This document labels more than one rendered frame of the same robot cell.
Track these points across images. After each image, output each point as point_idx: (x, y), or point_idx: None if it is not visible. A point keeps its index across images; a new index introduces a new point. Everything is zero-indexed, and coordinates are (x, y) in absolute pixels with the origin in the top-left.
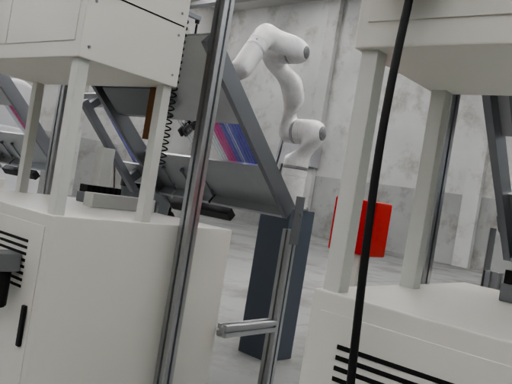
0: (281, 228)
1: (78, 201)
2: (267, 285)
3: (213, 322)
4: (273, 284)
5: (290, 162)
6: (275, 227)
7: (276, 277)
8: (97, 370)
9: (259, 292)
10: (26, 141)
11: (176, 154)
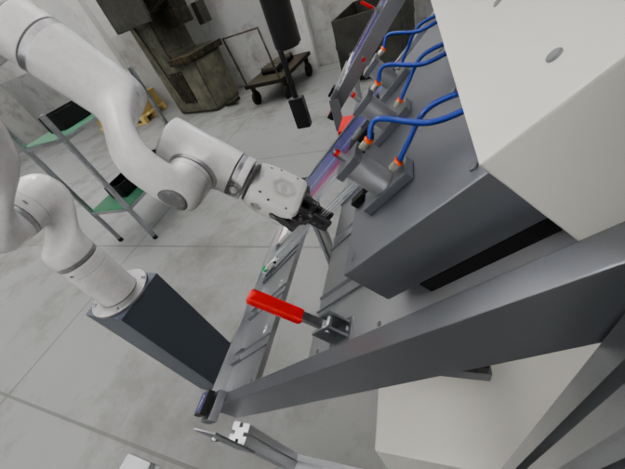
0: (166, 297)
1: (492, 365)
2: (204, 338)
3: None
4: (328, 245)
5: (86, 248)
6: (161, 306)
7: (327, 239)
8: None
9: (204, 353)
10: None
11: (285, 288)
